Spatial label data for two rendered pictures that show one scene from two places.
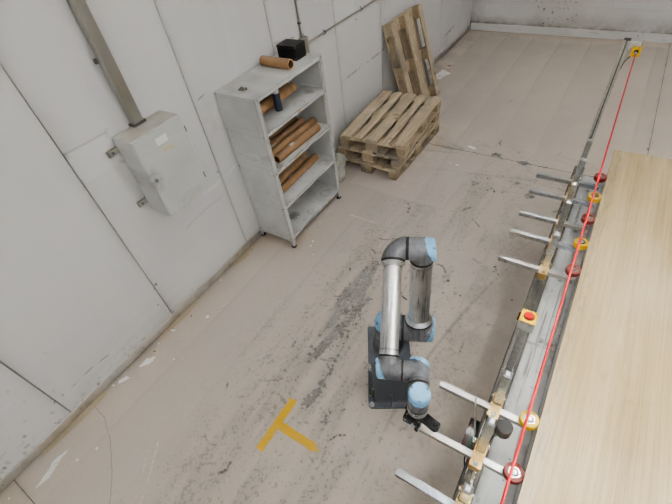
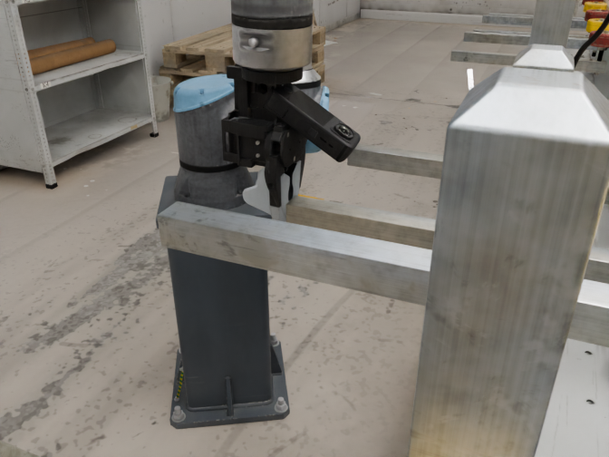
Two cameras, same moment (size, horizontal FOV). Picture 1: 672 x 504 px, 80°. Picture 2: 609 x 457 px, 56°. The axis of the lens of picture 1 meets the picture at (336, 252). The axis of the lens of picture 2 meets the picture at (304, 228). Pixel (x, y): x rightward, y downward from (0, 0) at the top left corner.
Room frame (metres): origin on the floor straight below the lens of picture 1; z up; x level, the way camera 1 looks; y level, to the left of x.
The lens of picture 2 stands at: (0.07, -0.09, 1.17)
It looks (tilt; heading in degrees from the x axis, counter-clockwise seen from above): 28 degrees down; 344
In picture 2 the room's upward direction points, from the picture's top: straight up
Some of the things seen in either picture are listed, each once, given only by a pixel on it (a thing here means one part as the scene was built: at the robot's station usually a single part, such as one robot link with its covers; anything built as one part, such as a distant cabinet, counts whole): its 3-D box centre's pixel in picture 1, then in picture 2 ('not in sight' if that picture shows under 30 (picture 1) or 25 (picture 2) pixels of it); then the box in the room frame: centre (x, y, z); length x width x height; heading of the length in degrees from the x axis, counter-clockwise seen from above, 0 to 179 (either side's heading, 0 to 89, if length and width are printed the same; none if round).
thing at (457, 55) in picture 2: (534, 268); (525, 61); (1.55, -1.20, 0.81); 0.43 x 0.03 x 0.04; 51
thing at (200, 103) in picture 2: (389, 326); (213, 118); (1.32, -0.24, 0.79); 0.17 x 0.15 x 0.18; 75
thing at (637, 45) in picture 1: (606, 112); not in sight; (2.55, -2.12, 1.20); 0.15 x 0.12 x 1.00; 141
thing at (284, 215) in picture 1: (288, 154); (53, 12); (3.42, 0.29, 0.78); 0.90 x 0.45 x 1.55; 141
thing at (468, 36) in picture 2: (544, 240); (530, 41); (1.74, -1.36, 0.83); 0.43 x 0.03 x 0.04; 51
